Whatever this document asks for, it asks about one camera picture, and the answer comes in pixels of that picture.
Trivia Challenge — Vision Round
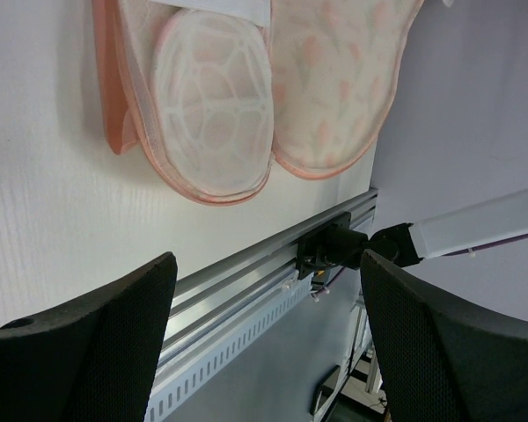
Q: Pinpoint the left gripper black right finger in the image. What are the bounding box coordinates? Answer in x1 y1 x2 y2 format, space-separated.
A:
360 251 528 421

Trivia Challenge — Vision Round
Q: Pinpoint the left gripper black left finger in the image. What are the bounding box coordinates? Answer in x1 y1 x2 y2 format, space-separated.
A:
0 252 178 421

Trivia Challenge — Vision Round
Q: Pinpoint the peach floral mesh laundry bag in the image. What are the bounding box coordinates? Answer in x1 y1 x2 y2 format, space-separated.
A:
92 1 422 205

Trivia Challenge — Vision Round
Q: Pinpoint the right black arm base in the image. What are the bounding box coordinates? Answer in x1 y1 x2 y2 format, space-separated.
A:
296 212 369 280

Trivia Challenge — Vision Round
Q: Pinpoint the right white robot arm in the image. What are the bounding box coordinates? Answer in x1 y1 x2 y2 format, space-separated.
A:
366 189 528 267

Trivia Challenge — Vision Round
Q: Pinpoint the white slotted cable duct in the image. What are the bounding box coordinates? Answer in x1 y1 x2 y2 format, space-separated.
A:
144 278 311 421

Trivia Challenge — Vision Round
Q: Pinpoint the aluminium mounting rail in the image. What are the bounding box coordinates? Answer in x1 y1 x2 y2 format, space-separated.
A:
157 188 378 376

